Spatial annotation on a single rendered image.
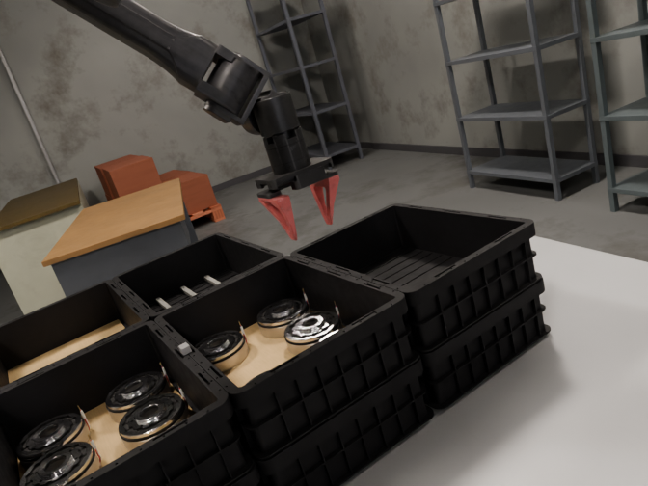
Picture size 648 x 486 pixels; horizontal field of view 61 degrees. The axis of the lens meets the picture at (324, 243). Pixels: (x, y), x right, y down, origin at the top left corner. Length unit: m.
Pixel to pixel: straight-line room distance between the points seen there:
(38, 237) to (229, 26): 3.96
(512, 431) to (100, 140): 6.74
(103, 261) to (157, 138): 4.51
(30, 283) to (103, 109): 2.97
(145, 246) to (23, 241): 2.07
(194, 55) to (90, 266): 2.31
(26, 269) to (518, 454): 4.43
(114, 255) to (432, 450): 2.30
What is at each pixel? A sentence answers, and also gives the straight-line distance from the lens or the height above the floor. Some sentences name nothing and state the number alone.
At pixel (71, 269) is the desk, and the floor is 0.66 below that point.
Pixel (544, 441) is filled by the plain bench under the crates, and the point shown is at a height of 0.70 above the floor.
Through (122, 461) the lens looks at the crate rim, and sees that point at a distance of 0.72.
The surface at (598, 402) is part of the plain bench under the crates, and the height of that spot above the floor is 0.70.
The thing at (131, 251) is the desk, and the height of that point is 0.65.
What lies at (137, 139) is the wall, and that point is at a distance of 7.34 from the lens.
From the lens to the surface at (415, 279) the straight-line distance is 1.13.
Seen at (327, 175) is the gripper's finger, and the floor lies 1.13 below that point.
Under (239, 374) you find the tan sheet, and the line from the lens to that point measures 0.99.
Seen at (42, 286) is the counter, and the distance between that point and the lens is 4.98.
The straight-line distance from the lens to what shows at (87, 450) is 0.92.
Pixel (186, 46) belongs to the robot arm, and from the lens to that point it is 0.77.
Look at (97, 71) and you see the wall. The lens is 7.34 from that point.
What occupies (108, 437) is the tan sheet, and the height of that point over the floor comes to 0.83.
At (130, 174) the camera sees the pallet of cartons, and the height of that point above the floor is 0.74.
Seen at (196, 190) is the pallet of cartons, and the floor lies 0.37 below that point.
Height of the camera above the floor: 1.29
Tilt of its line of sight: 18 degrees down
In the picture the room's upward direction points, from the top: 17 degrees counter-clockwise
